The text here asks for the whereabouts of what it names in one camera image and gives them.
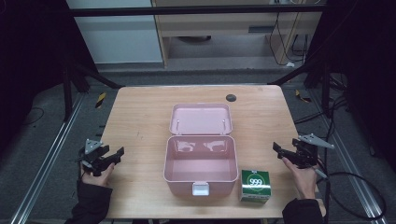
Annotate yellow black tape strip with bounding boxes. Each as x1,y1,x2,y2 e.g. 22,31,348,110
94,91,107,109
294,89,313,104

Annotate black floor cable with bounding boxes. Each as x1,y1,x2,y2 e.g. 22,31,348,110
21,106,46,127

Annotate black horizontal frame bar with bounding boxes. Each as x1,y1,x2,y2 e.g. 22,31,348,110
66,4,327,18

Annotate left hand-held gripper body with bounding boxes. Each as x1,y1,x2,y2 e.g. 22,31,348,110
78,138,111,177

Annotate metal floor rail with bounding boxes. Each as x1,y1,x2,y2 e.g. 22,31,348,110
310,89,385,224
8,92,87,224

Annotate green medicine box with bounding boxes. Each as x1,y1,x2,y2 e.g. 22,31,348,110
239,169,273,205

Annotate black hanging cables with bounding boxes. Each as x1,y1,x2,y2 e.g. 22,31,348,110
268,11,310,67

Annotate pink storage box with lid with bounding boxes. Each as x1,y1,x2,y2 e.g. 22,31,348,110
163,103,240,197

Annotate white cabinet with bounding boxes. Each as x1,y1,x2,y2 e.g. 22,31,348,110
65,0,163,65

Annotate black floor cables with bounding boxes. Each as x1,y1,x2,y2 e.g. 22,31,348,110
293,73,351,126

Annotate black metal stand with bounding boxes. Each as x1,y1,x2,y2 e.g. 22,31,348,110
61,60,126,123
266,58,333,119

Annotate person's left hand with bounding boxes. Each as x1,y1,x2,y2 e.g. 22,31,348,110
80,162,116,188

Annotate black curtain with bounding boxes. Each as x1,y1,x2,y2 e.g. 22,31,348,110
0,0,98,158
305,0,396,174

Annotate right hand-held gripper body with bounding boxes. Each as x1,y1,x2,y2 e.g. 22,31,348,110
290,133,336,170

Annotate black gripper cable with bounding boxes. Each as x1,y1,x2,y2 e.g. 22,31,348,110
312,155,388,224

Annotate wooden desk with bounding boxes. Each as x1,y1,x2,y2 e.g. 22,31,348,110
151,0,323,68

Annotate person's right hand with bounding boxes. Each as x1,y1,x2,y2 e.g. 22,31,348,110
281,156,320,201

